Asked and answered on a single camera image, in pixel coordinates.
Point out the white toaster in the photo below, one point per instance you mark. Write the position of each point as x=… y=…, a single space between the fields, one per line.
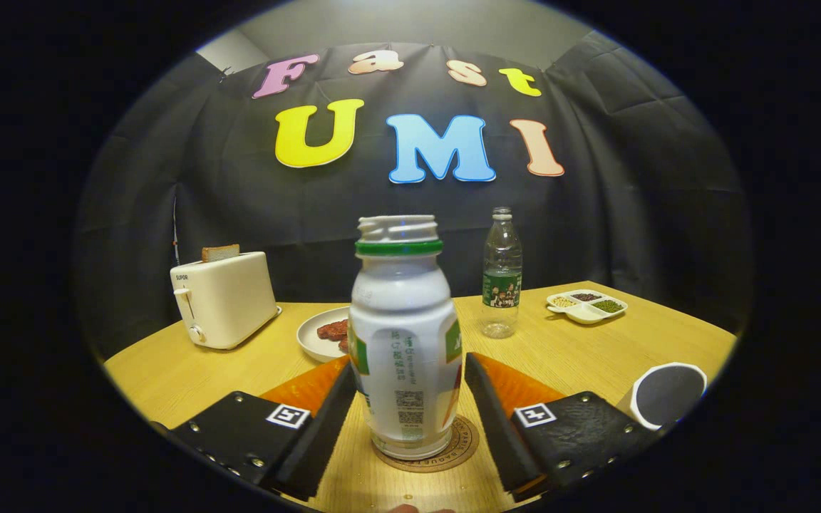
x=229 y=299

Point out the toast slice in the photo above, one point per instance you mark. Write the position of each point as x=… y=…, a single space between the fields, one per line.
x=219 y=253

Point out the white cup with cork disc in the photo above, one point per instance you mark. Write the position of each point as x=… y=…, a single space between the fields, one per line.
x=667 y=395

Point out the clear plastic water bottle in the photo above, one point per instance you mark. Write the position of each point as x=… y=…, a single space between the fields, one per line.
x=502 y=285

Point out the black backdrop cloth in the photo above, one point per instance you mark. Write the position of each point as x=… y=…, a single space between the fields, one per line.
x=631 y=214

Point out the round cork coaster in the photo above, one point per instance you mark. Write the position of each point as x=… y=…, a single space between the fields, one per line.
x=417 y=464

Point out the white divided dish of beans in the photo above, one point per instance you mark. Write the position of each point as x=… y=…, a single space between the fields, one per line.
x=585 y=314

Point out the wooden table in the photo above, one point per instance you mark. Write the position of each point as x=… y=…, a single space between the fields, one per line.
x=574 y=356

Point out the red sausages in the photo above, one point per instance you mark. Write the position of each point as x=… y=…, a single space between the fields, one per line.
x=332 y=330

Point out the white round plate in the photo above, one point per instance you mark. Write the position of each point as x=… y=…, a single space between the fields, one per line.
x=314 y=347

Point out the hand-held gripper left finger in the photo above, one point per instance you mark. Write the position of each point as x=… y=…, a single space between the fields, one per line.
x=321 y=434

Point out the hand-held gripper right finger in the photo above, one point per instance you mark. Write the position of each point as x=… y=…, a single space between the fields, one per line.
x=499 y=434

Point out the white juice bottle green collar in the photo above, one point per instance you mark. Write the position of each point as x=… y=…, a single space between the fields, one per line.
x=403 y=320

